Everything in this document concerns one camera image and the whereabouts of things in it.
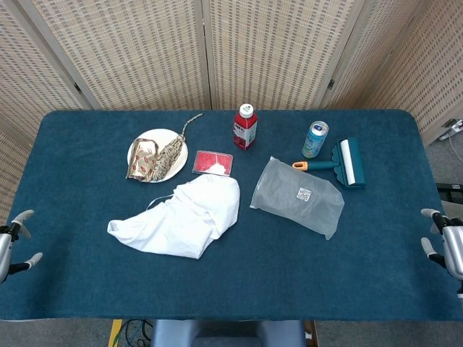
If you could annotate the beige fabric bundle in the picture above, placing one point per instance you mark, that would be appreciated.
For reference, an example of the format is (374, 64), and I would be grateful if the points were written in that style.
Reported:
(455, 207)

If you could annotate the yellow strip on floor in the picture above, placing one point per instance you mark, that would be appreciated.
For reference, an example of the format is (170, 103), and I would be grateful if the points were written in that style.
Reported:
(115, 332)

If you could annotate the woven folding screen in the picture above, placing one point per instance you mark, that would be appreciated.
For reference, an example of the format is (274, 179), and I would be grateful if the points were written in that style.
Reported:
(144, 54)

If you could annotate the light blue drink can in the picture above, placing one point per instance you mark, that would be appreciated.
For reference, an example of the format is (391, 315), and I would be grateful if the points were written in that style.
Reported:
(314, 142)

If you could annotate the dark blue tablecloth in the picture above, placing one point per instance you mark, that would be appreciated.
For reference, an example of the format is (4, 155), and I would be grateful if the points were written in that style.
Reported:
(90, 282)

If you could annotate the white cloth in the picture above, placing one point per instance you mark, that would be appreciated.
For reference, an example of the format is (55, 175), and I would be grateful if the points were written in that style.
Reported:
(195, 217)

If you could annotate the black equipment frame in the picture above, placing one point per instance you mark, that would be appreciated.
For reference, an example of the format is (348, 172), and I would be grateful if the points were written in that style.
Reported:
(450, 188)

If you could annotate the tiger-print braided scarf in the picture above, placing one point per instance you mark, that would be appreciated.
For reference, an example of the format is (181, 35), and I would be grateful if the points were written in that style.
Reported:
(166, 159)

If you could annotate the red juice bottle white cap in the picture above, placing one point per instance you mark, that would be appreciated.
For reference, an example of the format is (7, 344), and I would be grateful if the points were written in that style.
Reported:
(245, 132)

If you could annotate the beige lip-print fabric pouch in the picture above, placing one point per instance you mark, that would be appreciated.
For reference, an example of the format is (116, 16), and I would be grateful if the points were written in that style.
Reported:
(143, 159)

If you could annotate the transparent plastic bag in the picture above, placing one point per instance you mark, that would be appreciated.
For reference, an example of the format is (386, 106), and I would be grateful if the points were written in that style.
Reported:
(289, 202)

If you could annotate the red card in clear sleeve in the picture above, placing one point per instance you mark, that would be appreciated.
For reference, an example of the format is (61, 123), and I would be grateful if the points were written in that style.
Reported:
(210, 160)

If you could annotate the white round plate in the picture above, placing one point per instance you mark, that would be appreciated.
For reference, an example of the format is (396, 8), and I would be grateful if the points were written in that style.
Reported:
(181, 159)

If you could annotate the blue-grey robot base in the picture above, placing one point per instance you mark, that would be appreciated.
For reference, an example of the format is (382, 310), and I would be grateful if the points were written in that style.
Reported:
(217, 332)

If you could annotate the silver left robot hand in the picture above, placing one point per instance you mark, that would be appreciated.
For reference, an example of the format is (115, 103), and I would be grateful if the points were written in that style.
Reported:
(4, 249)

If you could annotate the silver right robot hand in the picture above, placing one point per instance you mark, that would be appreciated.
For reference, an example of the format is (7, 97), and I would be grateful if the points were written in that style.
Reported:
(454, 249)

